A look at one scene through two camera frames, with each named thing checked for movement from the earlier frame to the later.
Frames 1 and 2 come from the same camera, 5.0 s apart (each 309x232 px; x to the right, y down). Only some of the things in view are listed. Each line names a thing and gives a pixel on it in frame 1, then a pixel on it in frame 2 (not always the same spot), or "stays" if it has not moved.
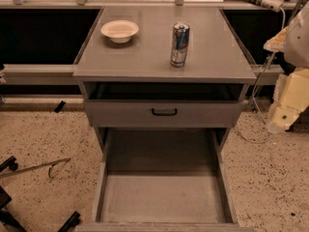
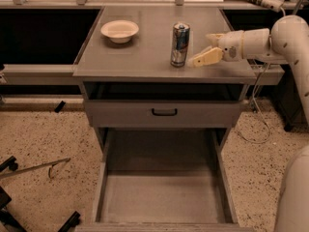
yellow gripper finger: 291,99 → 210,56
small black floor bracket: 59,106 stays
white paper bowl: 120,31 stays
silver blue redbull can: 180,43 stays
